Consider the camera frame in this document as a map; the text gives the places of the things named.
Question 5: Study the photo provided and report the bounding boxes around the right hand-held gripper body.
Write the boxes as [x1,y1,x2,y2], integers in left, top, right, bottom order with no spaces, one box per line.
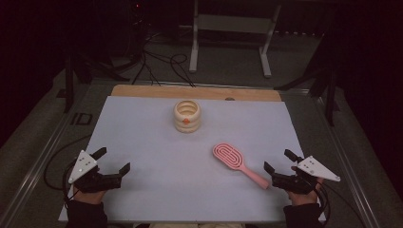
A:
[271,155,341,195]

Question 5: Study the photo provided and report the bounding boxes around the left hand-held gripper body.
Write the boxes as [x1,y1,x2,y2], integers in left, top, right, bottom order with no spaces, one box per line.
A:
[67,149,124,194]

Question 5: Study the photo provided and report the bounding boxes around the pink hairbrush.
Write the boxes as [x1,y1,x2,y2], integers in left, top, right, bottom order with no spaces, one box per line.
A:
[212,142,271,190]

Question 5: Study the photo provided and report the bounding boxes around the cream ribbed holder cup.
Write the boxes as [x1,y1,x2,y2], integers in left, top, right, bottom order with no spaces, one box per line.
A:
[172,99,202,134]

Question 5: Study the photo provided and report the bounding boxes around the person's left hand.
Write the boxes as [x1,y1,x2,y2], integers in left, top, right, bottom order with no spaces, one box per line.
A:
[73,186,106,205]

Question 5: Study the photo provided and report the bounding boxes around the person's right hand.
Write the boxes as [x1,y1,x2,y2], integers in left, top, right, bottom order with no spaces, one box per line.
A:
[286,177,324,207]

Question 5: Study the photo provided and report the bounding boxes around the white table mat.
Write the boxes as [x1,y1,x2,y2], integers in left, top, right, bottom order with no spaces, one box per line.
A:
[58,95,327,222]

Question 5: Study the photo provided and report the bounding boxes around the black stand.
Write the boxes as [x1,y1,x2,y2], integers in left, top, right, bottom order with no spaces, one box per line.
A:
[274,31,340,127]
[56,51,131,114]

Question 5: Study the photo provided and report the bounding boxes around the wooden table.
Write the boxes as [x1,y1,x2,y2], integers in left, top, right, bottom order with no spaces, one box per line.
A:
[110,84,283,103]

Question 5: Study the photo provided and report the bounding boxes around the dark equipment rack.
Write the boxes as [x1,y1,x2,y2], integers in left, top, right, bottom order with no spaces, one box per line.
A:
[107,0,150,66]

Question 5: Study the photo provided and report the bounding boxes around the white metal stand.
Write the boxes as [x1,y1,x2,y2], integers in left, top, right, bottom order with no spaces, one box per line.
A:
[188,0,282,79]

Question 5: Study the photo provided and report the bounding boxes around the metal floor rail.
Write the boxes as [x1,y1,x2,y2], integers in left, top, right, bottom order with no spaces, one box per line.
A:
[0,83,93,228]
[312,93,383,228]

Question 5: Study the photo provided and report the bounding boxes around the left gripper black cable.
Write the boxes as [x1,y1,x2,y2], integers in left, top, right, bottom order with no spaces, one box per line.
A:
[43,134,93,202]

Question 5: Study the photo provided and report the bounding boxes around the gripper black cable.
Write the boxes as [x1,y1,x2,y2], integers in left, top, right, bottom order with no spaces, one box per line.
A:
[43,134,93,202]
[313,181,367,228]

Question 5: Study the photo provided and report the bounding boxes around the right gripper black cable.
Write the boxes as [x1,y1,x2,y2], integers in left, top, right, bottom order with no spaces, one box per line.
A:
[313,181,367,228]

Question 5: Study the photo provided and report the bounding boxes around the black floor cables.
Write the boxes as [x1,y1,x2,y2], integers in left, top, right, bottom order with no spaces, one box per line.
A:
[131,31,196,88]

